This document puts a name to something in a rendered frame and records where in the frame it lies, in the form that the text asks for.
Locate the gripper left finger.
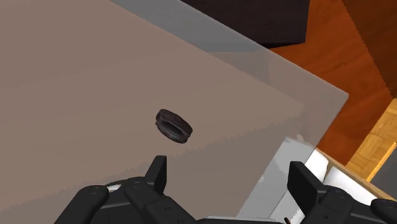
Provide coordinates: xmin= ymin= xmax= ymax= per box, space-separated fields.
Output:
xmin=54 ymin=155 xmax=199 ymax=224

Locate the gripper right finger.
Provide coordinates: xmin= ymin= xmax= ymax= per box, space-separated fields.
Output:
xmin=286 ymin=160 xmax=397 ymax=224

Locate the white wood-framed furniture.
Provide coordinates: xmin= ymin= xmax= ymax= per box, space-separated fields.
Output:
xmin=270 ymin=148 xmax=389 ymax=224

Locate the dark brown round disc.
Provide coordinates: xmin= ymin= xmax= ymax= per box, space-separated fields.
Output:
xmin=155 ymin=108 xmax=193 ymax=144

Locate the beige table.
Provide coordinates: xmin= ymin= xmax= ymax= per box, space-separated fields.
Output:
xmin=0 ymin=0 xmax=350 ymax=224

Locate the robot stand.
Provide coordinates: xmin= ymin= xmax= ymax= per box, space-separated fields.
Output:
xmin=180 ymin=0 xmax=311 ymax=49

